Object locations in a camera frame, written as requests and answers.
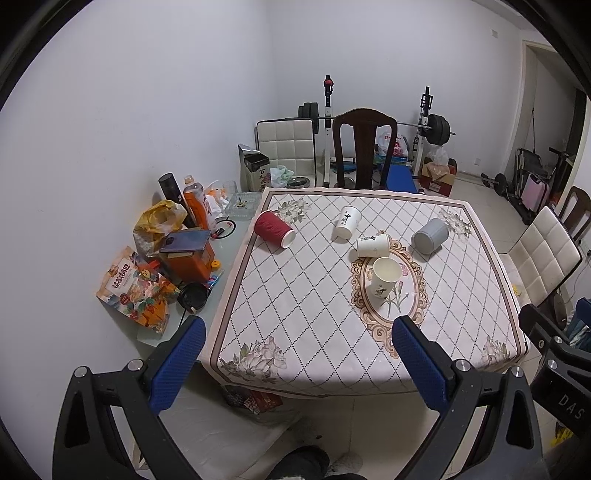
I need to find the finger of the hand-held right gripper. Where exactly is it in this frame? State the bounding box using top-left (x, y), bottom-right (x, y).
top-left (518, 303), bottom-right (573, 344)

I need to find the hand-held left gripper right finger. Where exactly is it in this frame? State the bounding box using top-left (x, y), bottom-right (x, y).
top-left (392, 315), bottom-right (546, 480)

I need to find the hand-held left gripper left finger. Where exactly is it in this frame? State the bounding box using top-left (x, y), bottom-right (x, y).
top-left (53, 315), bottom-right (207, 480)

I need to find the white paper cup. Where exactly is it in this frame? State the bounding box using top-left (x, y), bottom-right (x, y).
top-left (372, 257), bottom-right (400, 299)
top-left (333, 206), bottom-right (362, 243)
top-left (356, 233), bottom-right (392, 258)

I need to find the grey cup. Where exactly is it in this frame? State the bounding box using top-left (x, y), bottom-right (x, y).
top-left (412, 218), bottom-right (450, 254)

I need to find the red ribbed paper cup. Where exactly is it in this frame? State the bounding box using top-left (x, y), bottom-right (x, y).
top-left (254, 209), bottom-right (297, 249)

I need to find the blue cloth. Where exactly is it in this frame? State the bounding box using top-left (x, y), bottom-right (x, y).
top-left (566, 298), bottom-right (591, 343)

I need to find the black round lid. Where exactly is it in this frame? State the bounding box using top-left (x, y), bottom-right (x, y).
top-left (178, 282), bottom-right (211, 315)

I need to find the white padded chair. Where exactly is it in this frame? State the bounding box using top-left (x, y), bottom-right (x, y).
top-left (498, 206), bottom-right (583, 309)
top-left (255, 117), bottom-right (319, 188)

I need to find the colourful snack bag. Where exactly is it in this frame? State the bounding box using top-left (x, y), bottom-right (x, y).
top-left (96, 246), bottom-right (181, 335)

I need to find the red and black package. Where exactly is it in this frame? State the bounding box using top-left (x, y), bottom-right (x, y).
top-left (225, 385), bottom-right (283, 415)

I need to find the orange box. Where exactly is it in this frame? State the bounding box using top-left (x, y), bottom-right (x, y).
top-left (159, 241), bottom-right (219, 285)

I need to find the dark wooden chair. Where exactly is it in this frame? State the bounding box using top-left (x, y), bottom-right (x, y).
top-left (332, 108), bottom-right (399, 190)
top-left (554, 186), bottom-right (591, 241)

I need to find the dark blue notebook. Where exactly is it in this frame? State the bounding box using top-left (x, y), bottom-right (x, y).
top-left (159, 229), bottom-right (213, 254)

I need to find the pink suitcase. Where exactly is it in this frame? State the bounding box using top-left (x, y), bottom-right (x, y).
top-left (522, 178), bottom-right (550, 211)

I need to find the white fluffy slipper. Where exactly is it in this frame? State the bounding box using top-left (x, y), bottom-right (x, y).
top-left (329, 453), bottom-right (366, 480)

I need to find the floral diamond pattern tablecloth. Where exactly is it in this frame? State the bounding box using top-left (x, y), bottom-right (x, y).
top-left (199, 187), bottom-right (530, 400)

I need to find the yellow plastic bag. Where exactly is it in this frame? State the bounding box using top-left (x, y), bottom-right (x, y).
top-left (133, 200), bottom-right (188, 256)

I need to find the small black barbell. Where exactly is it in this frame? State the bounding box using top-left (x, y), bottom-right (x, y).
top-left (480, 172), bottom-right (509, 193)

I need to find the black scooter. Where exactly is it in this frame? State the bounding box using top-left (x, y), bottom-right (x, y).
top-left (547, 148), bottom-right (572, 197)

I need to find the folded black cart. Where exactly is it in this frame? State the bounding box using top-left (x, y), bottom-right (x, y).
top-left (512, 148), bottom-right (555, 220)

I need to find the orange drink bottle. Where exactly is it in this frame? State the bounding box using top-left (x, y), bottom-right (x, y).
top-left (182, 175), bottom-right (209, 232)

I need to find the orange and white plastic bag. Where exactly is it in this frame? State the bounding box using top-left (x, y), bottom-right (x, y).
top-left (203, 182), bottom-right (230, 219)

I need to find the glass ashtray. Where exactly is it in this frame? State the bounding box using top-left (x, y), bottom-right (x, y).
top-left (222, 193), bottom-right (262, 222)

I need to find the cardboard box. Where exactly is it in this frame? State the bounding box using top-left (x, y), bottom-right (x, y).
top-left (417, 159), bottom-right (458, 198)

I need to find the black thermos bottle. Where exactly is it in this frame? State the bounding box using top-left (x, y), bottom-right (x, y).
top-left (159, 173), bottom-right (186, 205)

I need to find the blue weight bench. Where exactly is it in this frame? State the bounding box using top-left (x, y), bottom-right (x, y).
top-left (385, 164), bottom-right (422, 192)

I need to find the clear plastic bag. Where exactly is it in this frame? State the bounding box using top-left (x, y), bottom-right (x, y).
top-left (425, 145), bottom-right (450, 168)

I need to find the dark tea box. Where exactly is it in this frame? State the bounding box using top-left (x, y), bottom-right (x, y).
top-left (238, 144), bottom-right (271, 193)

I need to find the white crumpled plastic bag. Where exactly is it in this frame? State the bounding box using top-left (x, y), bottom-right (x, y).
top-left (270, 165), bottom-right (295, 188)

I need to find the red and white plastic bag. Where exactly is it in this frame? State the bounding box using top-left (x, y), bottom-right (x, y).
top-left (374, 126), bottom-right (410, 158)

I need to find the white barbell rack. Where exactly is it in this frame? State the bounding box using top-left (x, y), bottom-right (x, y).
top-left (320, 74), bottom-right (435, 186)

